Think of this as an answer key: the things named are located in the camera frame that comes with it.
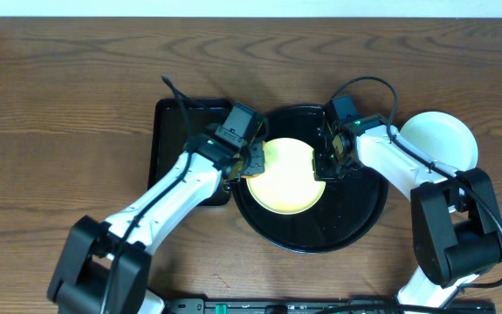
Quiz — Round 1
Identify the orange green sponge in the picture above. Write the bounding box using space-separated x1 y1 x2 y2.
241 141 265 177

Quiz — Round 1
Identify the yellow plate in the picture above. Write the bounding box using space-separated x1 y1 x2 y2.
246 138 326 215

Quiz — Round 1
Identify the light green plate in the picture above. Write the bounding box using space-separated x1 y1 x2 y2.
400 112 478 171

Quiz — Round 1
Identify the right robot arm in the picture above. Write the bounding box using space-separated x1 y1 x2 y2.
313 114 502 313

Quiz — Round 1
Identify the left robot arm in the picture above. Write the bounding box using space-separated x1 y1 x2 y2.
47 134 264 313

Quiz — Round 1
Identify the black round tray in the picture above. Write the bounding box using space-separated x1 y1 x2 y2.
230 105 389 253

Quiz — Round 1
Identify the black rectangular tray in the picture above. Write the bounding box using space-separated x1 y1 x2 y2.
148 98 232 188

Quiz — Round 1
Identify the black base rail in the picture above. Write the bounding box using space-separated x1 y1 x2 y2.
162 297 496 314

